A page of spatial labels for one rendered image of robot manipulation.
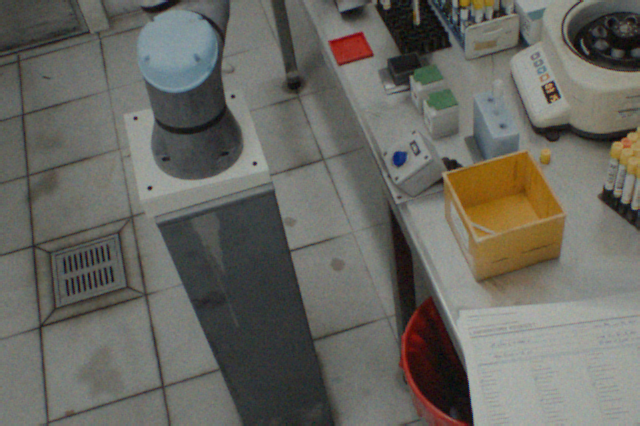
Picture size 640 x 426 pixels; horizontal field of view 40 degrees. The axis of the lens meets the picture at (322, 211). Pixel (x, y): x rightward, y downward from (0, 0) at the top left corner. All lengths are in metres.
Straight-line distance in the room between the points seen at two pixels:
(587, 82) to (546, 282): 0.32
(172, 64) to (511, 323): 0.60
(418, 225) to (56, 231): 1.58
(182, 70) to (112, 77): 1.87
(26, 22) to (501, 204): 2.30
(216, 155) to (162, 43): 0.20
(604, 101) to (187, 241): 0.70
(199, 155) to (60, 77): 1.88
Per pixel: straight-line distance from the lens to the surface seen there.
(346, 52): 1.63
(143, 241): 2.58
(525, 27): 1.60
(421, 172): 1.33
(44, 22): 3.33
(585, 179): 1.40
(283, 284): 1.62
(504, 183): 1.33
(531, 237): 1.24
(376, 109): 1.51
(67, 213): 2.75
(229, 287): 1.59
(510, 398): 1.16
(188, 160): 1.38
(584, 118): 1.43
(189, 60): 1.28
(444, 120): 1.43
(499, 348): 1.20
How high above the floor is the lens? 1.92
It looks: 50 degrees down
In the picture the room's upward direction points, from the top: 11 degrees counter-clockwise
